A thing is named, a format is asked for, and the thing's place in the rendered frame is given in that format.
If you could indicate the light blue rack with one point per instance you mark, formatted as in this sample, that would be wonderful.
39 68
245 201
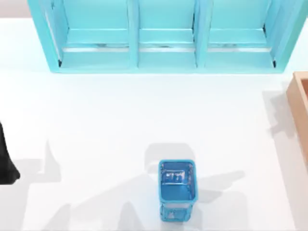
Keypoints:
166 60

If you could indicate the blue basket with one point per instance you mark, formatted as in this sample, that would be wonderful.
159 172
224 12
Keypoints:
178 192

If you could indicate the salmon-coloured shallow box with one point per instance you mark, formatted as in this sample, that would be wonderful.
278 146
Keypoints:
299 106

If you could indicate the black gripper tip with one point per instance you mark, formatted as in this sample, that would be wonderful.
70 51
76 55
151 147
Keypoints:
6 168

